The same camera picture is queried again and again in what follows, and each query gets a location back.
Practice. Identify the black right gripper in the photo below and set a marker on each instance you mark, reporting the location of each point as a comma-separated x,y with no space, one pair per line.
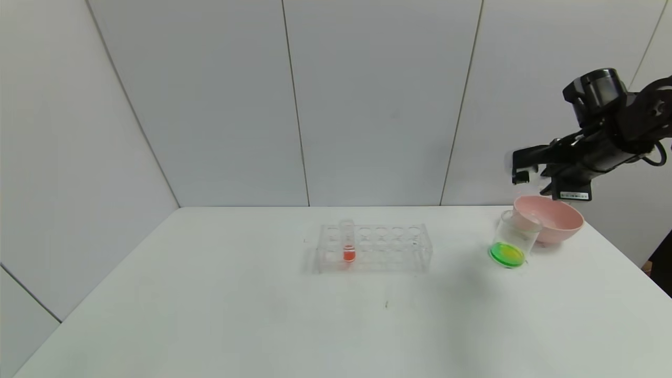
573,191

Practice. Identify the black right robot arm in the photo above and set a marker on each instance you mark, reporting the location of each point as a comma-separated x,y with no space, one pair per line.
604,94

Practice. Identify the clear glass beaker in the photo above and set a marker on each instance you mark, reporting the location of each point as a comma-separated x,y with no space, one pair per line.
506,254

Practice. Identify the clear plastic test tube rack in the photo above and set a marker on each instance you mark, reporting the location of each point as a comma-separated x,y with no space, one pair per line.
373,265

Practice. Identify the test tube with red pigment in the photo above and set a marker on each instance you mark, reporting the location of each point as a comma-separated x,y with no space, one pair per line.
348,254

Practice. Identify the pink bowl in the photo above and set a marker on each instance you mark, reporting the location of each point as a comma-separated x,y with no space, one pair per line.
556,223

